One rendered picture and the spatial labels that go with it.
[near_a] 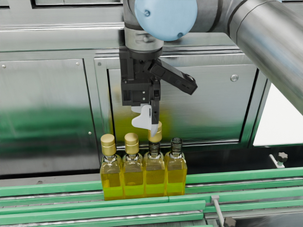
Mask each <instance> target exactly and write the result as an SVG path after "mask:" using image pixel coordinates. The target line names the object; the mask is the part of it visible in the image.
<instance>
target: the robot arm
mask: <svg viewBox="0 0 303 227"><path fill-rule="evenodd" d="M123 10H124V32H125V45H126V46H119V59H120V71H121V95H122V106H131V110H132V111H133V112H136V113H140V115H139V116H137V117H135V118H134V119H132V125H133V126H134V127H138V128H144V129H148V130H150V131H151V137H154V135H155V134H156V132H157V130H158V123H159V101H160V100H161V83H160V80H161V79H162V80H164V81H166V82H167V83H169V84H171V85H173V86H175V87H177V88H179V89H180V90H181V91H182V92H185V93H188V94H189V95H192V94H193V93H194V91H195V90H196V89H197V88H198V86H197V84H196V81H195V79H194V78H193V77H191V76H190V75H188V74H185V73H183V72H181V71H179V70H178V69H176V68H174V67H173V66H171V65H169V64H168V63H166V62H164V61H163V60H161V59H159V57H161V56H162V48H163V47H162V46H163V45H164V41H174V40H177V39H179V38H181V37H182V36H184V35H186V34H187V33H201V32H207V33H210V32H222V33H225V34H226V35H227V36H228V37H229V38H230V39H231V40H232V41H233V42H234V43H235V44H236V45H237V46H238V47H239V48H240V49H241V50H242V51H243V53H244V54H245V55H246V56H247V57H248V58H249V59H250V60H251V61H252V62H253V63H254V64H255V65H256V67H257V68H258V69H259V70H260V71H261V72H262V73H263V74H264V75H265V76H266V77H267V78H268V80H269V81H270V82H271V83H272V84H273V85H274V86H275V87H276V88H277V89H278V90H279V91H280V92H281V94H282V95H283V96H284V97H285V98H286V99H287V100H288V101H289V102H290V103H291V104H292V105H293V106H294V107H295V108H296V109H297V110H298V111H299V113H300V114H301V115H302V116H303V16H301V15H300V14H298V13H296V12H295V11H293V10H292V9H290V8H289V7H287V6H286V5H284V4H283V3H282V0H123Z"/></svg>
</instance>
